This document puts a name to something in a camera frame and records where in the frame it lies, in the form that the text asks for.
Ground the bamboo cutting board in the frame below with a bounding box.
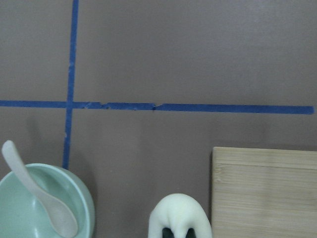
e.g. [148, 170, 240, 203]
[211, 147, 317, 238]

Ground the white plastic spoon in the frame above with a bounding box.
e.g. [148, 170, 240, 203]
[1, 140, 78, 238]

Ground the white steamed bun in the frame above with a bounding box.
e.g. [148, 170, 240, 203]
[148, 193, 212, 238]

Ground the mint green bowl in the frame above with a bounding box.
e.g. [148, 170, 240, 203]
[0, 163, 95, 238]

